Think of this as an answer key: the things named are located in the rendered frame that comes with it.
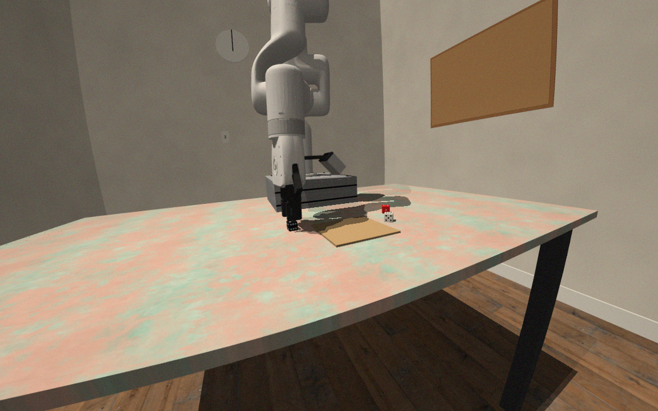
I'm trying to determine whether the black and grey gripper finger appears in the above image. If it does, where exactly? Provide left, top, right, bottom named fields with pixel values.
left=286, top=164, right=303, bottom=221
left=280, top=184, right=294, bottom=217

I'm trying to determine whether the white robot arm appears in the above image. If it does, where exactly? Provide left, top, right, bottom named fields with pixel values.
left=251, top=0, right=346, bottom=174

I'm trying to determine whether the tan flat mat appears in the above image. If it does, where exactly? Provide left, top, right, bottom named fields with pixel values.
left=311, top=216, right=401, bottom=247

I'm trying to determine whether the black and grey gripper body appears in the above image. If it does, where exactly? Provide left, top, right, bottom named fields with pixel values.
left=268, top=134, right=306, bottom=188

